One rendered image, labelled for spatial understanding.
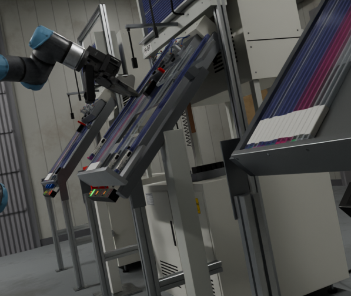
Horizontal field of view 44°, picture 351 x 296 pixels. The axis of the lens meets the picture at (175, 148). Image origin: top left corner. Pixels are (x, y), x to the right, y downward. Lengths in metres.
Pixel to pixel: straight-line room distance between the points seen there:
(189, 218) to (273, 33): 1.01
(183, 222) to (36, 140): 4.15
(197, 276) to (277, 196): 0.68
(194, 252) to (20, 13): 4.68
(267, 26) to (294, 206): 0.79
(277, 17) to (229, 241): 0.99
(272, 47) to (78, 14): 4.05
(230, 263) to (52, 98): 4.00
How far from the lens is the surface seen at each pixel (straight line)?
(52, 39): 1.37
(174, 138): 1.30
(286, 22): 2.08
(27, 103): 5.39
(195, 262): 1.33
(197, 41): 1.84
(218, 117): 6.05
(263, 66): 1.94
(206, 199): 1.71
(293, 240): 1.95
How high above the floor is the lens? 0.75
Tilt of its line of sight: 1 degrees up
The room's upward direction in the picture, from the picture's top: 11 degrees counter-clockwise
